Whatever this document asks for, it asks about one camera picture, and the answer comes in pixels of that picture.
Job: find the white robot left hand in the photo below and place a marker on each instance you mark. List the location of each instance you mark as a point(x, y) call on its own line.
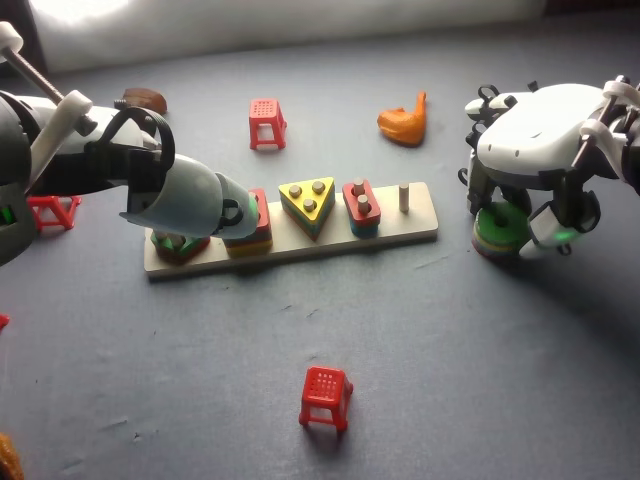
point(190, 200)

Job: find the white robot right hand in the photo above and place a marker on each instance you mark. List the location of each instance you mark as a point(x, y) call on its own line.
point(535, 130)

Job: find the green round ring stack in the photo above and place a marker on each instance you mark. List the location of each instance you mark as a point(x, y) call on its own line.
point(500, 240)

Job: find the cross stacked block green top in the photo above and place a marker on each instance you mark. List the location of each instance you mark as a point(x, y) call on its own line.
point(180, 251)

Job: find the square stacked block red top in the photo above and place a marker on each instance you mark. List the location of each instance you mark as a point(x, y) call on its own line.
point(257, 242)

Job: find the wooden peg sorting board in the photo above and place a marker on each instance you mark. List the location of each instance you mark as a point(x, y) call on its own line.
point(295, 245)

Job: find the triangular stacked block yellow top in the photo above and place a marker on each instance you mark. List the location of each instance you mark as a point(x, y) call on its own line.
point(307, 215)

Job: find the oblong stacked block red top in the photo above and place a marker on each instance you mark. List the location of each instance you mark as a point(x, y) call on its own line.
point(362, 222)

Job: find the brown toy food piece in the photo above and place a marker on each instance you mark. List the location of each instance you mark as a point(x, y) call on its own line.
point(147, 97)

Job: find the red toy stool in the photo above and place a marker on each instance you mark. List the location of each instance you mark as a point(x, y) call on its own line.
point(325, 387)
point(265, 112)
point(55, 212)

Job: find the orange toy chicken leg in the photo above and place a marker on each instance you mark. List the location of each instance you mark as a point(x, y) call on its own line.
point(402, 125)

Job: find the small red toy piece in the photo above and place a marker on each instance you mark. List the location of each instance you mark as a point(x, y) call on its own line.
point(3, 321)

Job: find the grey table cloth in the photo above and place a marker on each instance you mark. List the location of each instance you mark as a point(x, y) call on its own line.
point(400, 350)

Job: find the orange toy food piece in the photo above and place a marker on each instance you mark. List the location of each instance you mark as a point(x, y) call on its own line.
point(7, 460)

